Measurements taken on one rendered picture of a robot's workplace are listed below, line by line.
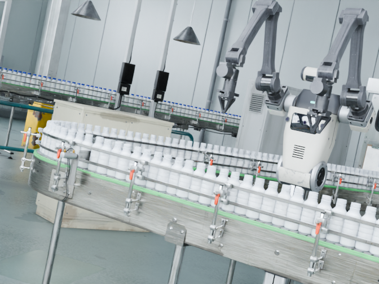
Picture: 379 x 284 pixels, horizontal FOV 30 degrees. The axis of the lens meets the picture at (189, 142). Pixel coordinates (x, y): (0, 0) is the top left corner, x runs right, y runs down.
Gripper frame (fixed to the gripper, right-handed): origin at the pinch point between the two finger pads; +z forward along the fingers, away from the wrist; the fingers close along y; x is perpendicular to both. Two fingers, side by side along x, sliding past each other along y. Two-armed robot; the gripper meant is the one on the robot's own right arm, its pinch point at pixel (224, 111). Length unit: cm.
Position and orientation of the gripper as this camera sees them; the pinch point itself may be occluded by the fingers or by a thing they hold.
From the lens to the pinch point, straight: 319.2
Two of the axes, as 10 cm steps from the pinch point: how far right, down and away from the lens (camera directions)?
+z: -2.1, 9.8, 0.4
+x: 8.1, 2.0, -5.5
